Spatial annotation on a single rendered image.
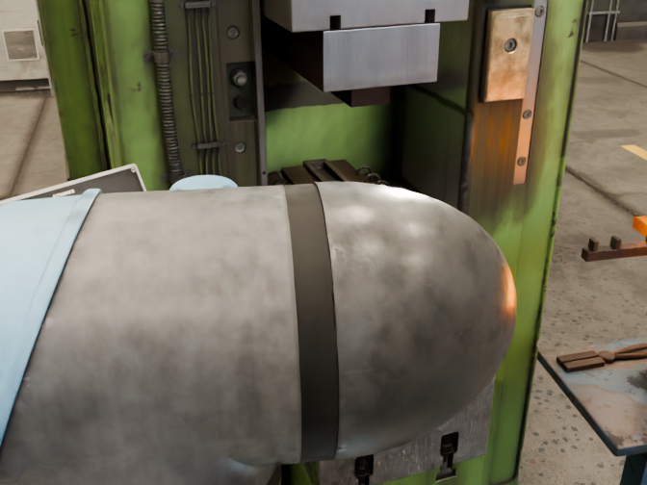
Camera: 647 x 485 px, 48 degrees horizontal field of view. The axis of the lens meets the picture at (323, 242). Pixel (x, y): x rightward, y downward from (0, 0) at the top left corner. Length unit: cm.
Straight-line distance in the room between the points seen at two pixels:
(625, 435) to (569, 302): 181
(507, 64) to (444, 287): 121
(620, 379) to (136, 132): 102
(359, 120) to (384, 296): 150
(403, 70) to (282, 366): 99
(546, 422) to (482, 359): 223
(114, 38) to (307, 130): 62
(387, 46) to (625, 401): 79
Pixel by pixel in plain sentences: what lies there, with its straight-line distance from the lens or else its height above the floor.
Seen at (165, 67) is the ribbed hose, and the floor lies 130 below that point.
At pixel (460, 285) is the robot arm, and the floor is 143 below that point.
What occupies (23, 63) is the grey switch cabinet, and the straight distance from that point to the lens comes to 663.
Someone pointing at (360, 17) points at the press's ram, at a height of 138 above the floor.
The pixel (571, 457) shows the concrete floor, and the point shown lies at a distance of 242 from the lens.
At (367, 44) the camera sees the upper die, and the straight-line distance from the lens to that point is 119.
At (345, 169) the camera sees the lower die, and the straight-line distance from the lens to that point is 163.
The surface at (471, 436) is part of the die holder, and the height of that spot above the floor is 53.
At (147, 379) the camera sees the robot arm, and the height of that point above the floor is 142.
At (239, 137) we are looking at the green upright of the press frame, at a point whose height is 117.
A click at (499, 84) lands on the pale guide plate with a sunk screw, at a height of 122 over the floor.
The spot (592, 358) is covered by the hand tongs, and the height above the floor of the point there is 71.
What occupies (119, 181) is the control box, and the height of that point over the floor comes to 118.
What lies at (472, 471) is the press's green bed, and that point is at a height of 43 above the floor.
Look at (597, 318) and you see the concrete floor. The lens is 312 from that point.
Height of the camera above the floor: 157
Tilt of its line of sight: 26 degrees down
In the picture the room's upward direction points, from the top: straight up
